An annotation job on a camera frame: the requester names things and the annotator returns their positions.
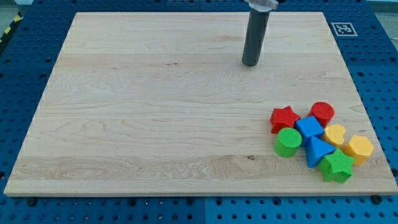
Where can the yellow black hazard tape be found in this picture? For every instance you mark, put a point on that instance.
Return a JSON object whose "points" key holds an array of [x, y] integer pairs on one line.
{"points": [[11, 29]]}

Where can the white fiducial marker tag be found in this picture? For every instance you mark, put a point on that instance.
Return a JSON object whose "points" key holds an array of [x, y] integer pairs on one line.
{"points": [[344, 29]]}

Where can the yellow heart block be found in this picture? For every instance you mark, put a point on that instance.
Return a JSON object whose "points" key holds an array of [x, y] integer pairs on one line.
{"points": [[334, 135]]}

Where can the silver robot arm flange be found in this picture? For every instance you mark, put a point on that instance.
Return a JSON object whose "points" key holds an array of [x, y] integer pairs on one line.
{"points": [[263, 5]]}

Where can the red star block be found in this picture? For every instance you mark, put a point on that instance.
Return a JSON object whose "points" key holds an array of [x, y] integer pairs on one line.
{"points": [[283, 118]]}

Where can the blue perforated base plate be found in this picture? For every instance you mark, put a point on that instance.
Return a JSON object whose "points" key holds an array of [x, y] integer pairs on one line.
{"points": [[27, 62]]}

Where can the green cylinder block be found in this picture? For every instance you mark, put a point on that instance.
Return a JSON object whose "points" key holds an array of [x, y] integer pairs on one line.
{"points": [[287, 142]]}

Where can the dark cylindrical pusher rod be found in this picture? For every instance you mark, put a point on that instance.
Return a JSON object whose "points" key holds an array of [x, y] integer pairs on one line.
{"points": [[255, 33]]}

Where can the green star block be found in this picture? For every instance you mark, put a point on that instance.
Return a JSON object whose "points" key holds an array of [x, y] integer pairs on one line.
{"points": [[336, 166]]}

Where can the wooden board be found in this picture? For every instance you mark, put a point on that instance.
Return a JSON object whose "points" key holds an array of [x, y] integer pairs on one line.
{"points": [[159, 104]]}

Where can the yellow hexagon block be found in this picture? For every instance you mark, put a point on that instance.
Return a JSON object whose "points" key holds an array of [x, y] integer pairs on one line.
{"points": [[359, 148]]}

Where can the blue triangle block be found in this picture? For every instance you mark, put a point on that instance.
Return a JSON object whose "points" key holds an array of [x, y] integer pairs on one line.
{"points": [[316, 149]]}

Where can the blue cube block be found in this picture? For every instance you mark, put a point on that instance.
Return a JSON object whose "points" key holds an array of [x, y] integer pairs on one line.
{"points": [[308, 127]]}

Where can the red cylinder block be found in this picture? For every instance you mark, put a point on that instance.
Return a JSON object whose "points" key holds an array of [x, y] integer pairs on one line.
{"points": [[323, 112]]}

